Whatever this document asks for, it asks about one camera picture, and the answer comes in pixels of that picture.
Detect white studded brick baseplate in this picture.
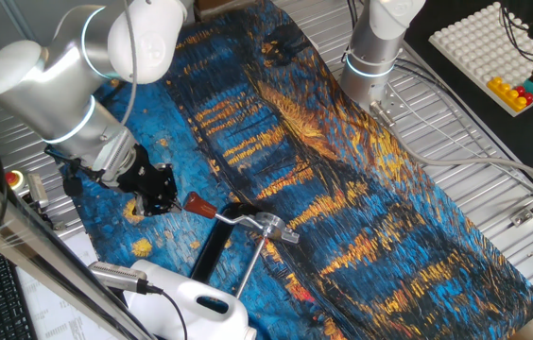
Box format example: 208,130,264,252
428,2,533,118

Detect black thin robot cables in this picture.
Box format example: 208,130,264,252
497,0,533,65

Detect threaded silver clamp rod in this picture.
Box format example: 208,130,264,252
235,237,267,299

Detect silver ratchet clamp head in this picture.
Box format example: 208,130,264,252
247,211,301,246

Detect red emergency stop button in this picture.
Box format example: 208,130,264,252
4,169,53,213

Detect yellow toy brick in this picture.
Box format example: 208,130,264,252
486,76,528,112

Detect thick grey power cable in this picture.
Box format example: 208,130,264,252
370,101,533,209

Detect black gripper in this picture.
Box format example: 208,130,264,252
114,144,183,218

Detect metal lever with red knob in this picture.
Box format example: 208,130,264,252
189,201,263,284

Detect chrome lever with brown handle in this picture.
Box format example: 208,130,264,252
182,191,261,228

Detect silver ribbed camera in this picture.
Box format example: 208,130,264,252
87,261,149,295

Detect black camera cable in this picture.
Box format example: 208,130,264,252
146,282,190,340

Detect black cable connector block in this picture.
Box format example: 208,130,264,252
61,173,84,198

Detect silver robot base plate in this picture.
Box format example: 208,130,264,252
369,82,412,129

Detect aluminium frame bar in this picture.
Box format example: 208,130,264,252
0,155,157,340

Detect printed white paper sheet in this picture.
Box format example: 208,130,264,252
15,230,129,340

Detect red toy brick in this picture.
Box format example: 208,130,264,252
514,84,533,107

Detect white plastic jug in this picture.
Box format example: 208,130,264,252
123,258,258,340

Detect blue starry painting cloth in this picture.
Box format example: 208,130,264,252
58,0,533,340

